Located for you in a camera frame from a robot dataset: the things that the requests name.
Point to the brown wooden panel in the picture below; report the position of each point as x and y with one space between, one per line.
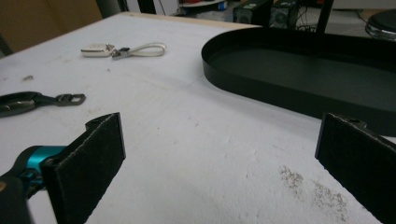
46 21

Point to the white key fob with loop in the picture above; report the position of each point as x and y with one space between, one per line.
96 50

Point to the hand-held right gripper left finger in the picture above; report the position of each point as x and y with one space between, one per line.
84 168

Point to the black round stool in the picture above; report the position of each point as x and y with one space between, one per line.
384 21

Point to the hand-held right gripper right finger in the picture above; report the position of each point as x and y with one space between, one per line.
358 161

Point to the black metal stand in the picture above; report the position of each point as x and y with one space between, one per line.
324 15

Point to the black computer tower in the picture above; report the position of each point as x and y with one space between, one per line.
285 15
252 14

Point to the black key fob with clasp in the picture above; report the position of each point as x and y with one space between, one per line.
18 102

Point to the blue bottle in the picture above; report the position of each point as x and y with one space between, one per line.
222 5

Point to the white foam mat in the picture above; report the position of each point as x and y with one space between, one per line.
186 140

